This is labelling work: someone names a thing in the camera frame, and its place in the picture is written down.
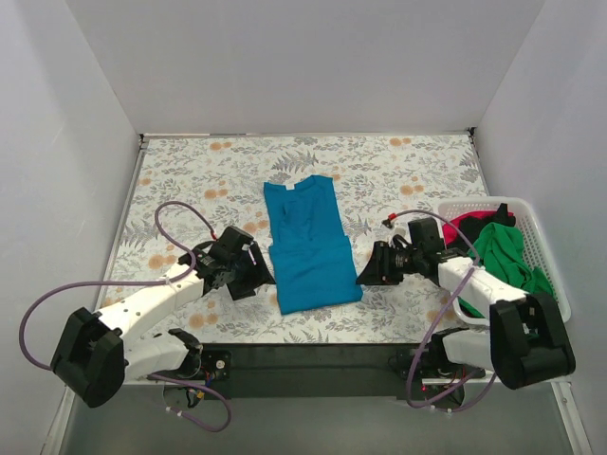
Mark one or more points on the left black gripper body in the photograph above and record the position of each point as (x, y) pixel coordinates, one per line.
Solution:
(245, 278)

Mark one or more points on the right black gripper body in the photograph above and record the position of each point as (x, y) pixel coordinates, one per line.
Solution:
(384, 263)

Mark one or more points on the blue t shirt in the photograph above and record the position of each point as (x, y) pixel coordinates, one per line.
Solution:
(310, 253)

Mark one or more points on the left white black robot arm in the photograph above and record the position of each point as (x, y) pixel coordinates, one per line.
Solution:
(98, 352)

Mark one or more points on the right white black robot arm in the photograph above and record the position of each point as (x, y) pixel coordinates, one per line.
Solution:
(525, 341)

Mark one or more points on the magenta t shirt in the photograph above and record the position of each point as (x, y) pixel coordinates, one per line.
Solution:
(469, 220)

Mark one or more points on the black t shirt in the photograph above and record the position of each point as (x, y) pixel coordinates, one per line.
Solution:
(467, 230)

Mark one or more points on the green t shirt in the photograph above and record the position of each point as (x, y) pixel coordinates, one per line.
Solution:
(501, 251)

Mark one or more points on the floral patterned table mat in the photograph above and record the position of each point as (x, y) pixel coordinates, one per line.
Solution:
(216, 182)

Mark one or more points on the white plastic laundry basket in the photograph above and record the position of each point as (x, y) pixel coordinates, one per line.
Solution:
(537, 252)

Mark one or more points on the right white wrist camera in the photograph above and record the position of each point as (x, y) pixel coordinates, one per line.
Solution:
(400, 238)

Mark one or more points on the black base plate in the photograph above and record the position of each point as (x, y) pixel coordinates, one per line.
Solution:
(306, 370)

